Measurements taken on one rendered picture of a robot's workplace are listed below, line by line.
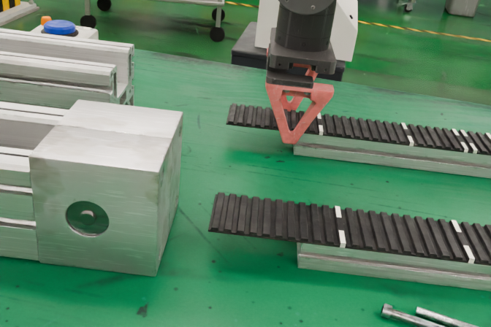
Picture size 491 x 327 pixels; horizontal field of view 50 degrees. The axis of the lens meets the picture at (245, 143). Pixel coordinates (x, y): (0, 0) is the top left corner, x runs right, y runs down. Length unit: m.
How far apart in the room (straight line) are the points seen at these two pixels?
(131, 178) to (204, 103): 0.34
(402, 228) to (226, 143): 0.24
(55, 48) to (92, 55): 0.04
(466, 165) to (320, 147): 0.17
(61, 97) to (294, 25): 0.25
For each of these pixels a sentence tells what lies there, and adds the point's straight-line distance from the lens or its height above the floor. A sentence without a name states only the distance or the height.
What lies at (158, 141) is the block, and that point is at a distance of 0.40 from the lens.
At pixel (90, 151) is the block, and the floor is 0.87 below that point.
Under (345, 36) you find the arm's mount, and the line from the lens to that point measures 0.93.
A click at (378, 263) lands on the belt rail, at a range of 0.45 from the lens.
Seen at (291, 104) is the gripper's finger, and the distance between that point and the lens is 0.63.
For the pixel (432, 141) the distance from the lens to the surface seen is 0.62.
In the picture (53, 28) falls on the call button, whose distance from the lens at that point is 0.74.
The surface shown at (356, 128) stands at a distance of 0.60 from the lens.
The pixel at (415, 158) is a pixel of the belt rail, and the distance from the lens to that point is 0.62.
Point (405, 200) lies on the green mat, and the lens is 0.56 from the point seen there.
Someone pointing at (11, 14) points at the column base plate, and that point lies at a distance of 3.85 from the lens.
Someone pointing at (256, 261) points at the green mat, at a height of 0.78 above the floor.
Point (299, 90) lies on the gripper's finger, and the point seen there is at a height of 0.88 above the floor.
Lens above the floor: 1.06
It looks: 28 degrees down
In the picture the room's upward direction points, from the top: 7 degrees clockwise
